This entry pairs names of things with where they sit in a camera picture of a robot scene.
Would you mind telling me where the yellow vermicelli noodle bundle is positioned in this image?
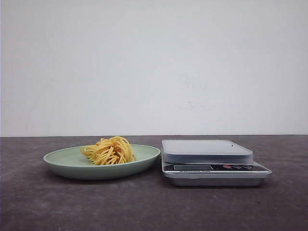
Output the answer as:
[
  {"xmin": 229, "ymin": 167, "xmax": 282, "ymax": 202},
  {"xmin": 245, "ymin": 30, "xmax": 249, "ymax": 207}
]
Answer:
[{"xmin": 80, "ymin": 136, "xmax": 137, "ymax": 166}]

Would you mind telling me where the silver electronic kitchen scale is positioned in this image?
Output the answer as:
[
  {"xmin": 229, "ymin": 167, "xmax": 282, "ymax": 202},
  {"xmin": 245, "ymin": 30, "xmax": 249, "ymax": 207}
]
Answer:
[{"xmin": 161, "ymin": 140, "xmax": 272, "ymax": 187}]

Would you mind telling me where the light green plate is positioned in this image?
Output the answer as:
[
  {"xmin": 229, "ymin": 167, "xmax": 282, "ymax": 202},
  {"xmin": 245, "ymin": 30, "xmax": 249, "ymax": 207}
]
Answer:
[{"xmin": 43, "ymin": 144, "xmax": 160, "ymax": 180}]

